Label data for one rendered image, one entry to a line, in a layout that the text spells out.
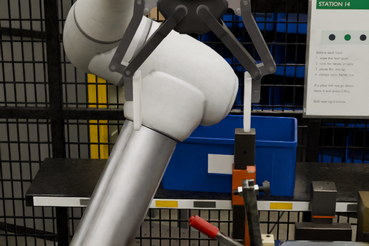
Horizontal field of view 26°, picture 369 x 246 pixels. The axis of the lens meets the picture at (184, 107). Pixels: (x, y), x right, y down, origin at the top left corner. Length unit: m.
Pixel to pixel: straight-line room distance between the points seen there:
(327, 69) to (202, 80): 0.62
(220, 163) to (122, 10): 0.64
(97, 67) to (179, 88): 0.15
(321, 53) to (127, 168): 0.71
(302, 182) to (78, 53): 0.72
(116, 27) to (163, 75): 0.13
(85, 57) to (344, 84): 0.77
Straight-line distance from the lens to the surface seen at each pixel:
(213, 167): 1.79
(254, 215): 1.43
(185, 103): 1.36
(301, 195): 1.82
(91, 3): 1.26
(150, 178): 1.38
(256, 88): 0.98
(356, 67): 1.94
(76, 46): 1.36
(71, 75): 3.18
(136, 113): 0.98
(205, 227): 1.45
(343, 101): 1.96
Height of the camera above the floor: 1.80
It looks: 19 degrees down
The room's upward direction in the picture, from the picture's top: straight up
